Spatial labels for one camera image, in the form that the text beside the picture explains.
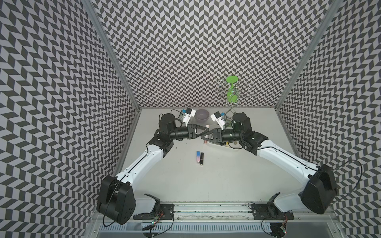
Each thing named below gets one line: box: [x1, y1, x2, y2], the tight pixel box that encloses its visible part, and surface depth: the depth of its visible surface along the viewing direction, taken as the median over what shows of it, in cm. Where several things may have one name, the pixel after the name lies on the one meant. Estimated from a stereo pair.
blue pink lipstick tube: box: [196, 150, 201, 164], surface depth 93 cm
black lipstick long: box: [199, 152, 204, 166], surface depth 92 cm
